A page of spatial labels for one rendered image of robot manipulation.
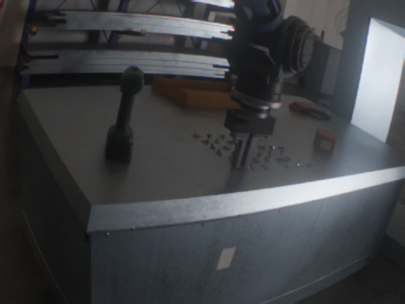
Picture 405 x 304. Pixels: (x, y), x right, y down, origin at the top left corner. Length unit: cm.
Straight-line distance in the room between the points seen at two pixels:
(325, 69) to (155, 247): 650
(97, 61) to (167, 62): 93
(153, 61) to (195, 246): 400
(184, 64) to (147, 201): 435
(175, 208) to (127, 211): 12
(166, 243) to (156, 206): 17
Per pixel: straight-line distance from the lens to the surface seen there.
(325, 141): 165
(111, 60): 483
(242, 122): 118
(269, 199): 120
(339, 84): 280
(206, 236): 120
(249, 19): 101
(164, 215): 100
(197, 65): 536
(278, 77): 112
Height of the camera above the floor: 109
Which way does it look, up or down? 20 degrees down
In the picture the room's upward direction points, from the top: 14 degrees clockwise
